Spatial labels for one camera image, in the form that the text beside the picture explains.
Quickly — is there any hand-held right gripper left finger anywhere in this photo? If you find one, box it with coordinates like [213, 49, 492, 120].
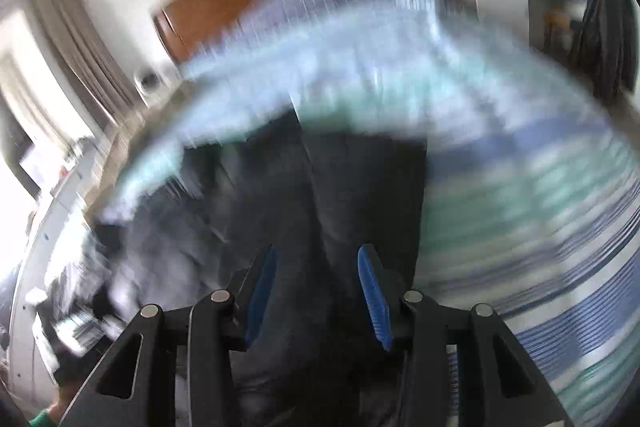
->
[59, 244, 279, 427]

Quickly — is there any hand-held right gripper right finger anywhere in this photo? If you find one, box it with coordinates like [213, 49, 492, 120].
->
[357, 243, 576, 427]

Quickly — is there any black puffer jacket green zipper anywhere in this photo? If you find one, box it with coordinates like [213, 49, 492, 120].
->
[95, 107, 432, 427]

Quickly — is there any blue green striped bed sheet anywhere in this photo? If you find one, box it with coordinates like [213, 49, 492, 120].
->
[102, 0, 640, 427]

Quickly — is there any beige curtain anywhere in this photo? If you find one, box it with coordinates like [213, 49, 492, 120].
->
[29, 0, 147, 128]

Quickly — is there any dark hanging cloth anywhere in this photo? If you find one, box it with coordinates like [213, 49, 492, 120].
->
[570, 0, 639, 104]

